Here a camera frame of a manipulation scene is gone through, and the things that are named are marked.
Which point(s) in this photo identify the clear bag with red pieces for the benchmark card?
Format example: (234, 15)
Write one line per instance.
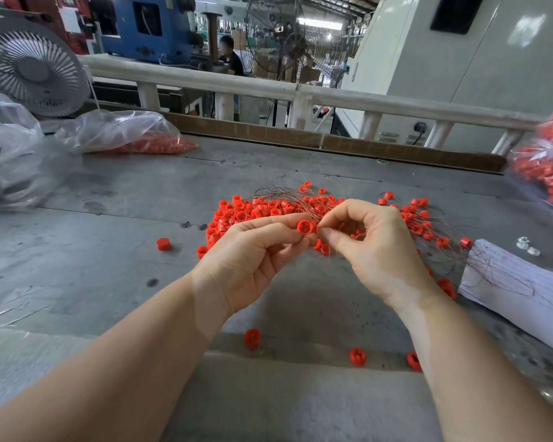
(129, 131)

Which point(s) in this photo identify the person's left forearm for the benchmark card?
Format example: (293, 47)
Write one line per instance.
(92, 384)

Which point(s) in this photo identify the white desk fan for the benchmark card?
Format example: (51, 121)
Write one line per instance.
(35, 67)

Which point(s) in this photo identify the large clear bag red pieces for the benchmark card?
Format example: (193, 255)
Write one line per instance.
(548, 163)

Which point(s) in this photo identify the person's left hand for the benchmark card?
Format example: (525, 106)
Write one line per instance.
(240, 267)

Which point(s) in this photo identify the red industrial machine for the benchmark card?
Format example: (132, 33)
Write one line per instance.
(32, 12)

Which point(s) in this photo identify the small clear plastic piece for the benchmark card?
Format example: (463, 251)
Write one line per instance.
(523, 242)
(534, 251)

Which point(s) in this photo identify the blue industrial machine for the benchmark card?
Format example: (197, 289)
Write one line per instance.
(168, 32)

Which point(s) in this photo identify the white paper sheet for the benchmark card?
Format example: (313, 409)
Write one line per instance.
(523, 297)

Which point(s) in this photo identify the person's right hand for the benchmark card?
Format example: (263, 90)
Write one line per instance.
(382, 258)

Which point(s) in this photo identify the brown wooden board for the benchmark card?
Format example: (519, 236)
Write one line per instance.
(276, 135)

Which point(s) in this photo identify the crumpled clear plastic bag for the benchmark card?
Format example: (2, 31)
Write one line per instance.
(7, 159)

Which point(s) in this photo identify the pile of red plastic rings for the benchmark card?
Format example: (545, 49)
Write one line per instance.
(249, 209)

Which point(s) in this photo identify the black pedestal fan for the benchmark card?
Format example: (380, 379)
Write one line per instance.
(296, 46)

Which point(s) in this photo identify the white metal railing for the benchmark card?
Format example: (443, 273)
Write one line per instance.
(232, 83)

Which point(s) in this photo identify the person's right forearm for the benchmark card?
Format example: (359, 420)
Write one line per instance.
(484, 374)

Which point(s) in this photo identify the large grey machine cabinet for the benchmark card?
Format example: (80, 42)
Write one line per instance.
(516, 58)

